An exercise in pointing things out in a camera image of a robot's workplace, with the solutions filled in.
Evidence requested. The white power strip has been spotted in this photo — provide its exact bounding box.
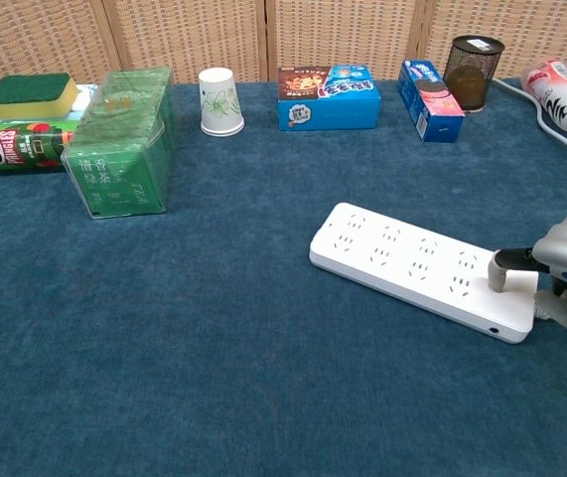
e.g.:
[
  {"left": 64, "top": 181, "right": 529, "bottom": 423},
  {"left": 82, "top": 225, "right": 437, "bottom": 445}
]
[{"left": 308, "top": 201, "right": 541, "bottom": 345}]

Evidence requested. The black mesh pen holder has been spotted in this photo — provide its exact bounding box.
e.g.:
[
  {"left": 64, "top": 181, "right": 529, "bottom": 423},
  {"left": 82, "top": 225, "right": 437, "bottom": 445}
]
[{"left": 443, "top": 35, "right": 506, "bottom": 114}]

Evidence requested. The narrow blue Oreo box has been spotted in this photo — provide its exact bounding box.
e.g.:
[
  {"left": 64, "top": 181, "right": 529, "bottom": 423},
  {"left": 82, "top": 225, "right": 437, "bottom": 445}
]
[{"left": 396, "top": 60, "right": 466, "bottom": 144}]

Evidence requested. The wide blue Oreo box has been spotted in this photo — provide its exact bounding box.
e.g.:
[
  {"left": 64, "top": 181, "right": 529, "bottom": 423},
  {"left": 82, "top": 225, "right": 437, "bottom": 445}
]
[{"left": 277, "top": 64, "right": 382, "bottom": 132}]

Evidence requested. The blue table cloth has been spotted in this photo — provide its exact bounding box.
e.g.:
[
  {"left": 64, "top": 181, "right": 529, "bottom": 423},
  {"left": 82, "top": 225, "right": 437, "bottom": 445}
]
[{"left": 0, "top": 78, "right": 567, "bottom": 477}]

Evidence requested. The woven folding screen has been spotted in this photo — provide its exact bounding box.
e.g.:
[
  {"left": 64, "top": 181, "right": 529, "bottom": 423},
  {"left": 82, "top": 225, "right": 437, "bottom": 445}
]
[{"left": 0, "top": 0, "right": 567, "bottom": 89}]

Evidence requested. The white floral paper cup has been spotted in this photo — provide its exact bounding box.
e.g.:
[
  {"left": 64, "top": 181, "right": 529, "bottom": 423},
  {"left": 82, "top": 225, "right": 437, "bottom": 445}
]
[{"left": 198, "top": 67, "right": 245, "bottom": 137}]

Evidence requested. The green tea bag box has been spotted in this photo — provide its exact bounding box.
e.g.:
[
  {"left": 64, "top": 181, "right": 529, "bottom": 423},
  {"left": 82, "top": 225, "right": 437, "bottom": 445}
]
[{"left": 60, "top": 66, "right": 175, "bottom": 221}]

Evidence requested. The green yellow scrub sponge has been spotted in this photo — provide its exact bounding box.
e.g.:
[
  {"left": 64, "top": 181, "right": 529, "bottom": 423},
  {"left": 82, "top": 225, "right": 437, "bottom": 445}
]
[{"left": 0, "top": 73, "right": 79, "bottom": 120}]

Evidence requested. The green Pringles can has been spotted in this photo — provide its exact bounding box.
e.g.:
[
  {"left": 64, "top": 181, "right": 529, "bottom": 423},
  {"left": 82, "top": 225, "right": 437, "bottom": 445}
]
[{"left": 0, "top": 119, "right": 81, "bottom": 175}]

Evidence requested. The white power cable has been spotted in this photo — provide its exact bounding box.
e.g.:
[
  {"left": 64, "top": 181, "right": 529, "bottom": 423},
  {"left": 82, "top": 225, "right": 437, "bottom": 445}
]
[{"left": 491, "top": 77, "right": 567, "bottom": 322}]

